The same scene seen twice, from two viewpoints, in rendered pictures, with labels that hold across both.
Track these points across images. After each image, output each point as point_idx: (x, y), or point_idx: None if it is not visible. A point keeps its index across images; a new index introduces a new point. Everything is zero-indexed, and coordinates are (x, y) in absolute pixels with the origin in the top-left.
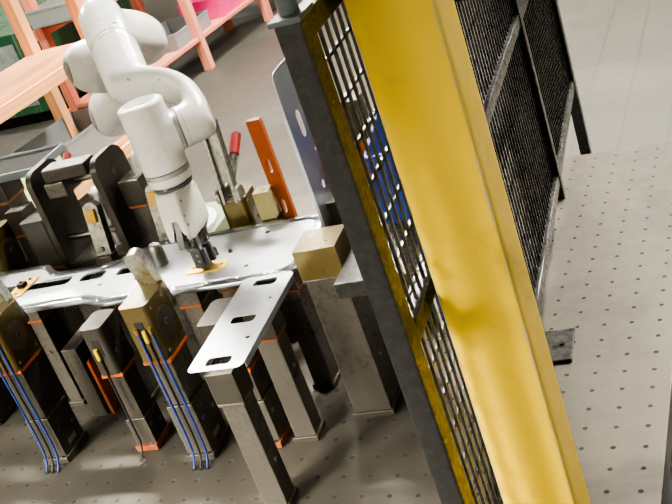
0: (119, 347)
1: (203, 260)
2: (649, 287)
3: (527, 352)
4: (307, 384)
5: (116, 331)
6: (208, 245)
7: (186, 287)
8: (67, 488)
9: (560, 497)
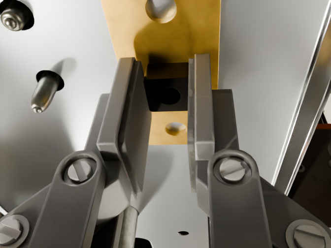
0: (320, 161)
1: (226, 103)
2: None
3: None
4: None
5: (314, 188)
6: (127, 130)
7: (313, 104)
8: (330, 108)
9: None
